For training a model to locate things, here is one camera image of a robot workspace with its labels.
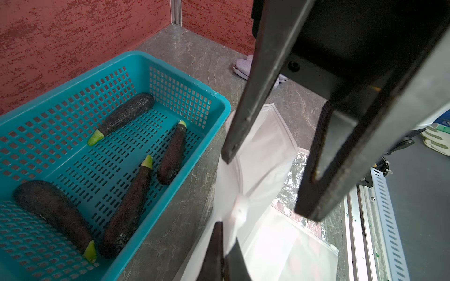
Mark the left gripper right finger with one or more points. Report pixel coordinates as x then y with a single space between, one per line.
235 268

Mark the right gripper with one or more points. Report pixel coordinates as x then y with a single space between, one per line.
391 55

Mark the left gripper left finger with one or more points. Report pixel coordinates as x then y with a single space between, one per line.
212 267

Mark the clear zip-top bag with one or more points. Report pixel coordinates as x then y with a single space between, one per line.
278 249
255 177

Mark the eggplant front left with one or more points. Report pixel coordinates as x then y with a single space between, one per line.
125 221

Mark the eggplant leftmost in basket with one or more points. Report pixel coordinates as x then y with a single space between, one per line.
172 160

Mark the eggplant front right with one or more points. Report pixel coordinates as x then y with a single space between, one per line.
48 202

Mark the eggplant back right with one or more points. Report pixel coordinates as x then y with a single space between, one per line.
124 114

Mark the purple roller left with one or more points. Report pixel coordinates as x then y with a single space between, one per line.
242 68

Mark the teal plastic basket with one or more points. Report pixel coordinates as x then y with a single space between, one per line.
46 139

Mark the aluminium front rail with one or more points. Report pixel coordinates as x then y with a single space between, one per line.
373 246

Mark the left corner aluminium post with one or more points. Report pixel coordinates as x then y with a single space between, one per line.
176 12

